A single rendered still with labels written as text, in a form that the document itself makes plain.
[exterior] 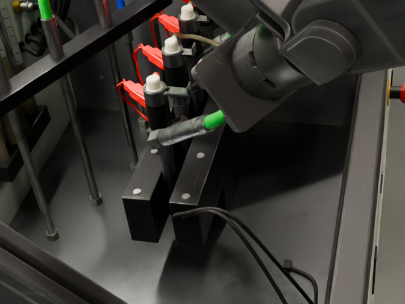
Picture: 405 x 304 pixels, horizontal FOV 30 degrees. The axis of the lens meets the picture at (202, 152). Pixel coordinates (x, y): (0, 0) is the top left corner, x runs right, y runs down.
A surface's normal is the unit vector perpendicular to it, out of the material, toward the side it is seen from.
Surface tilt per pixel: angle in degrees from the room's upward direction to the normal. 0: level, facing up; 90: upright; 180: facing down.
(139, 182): 0
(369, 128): 0
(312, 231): 0
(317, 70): 106
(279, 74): 115
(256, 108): 49
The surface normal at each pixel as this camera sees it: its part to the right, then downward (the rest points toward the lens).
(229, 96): 0.25, -0.07
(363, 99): -0.10, -0.76
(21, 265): 0.58, -0.50
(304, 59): -0.54, 0.76
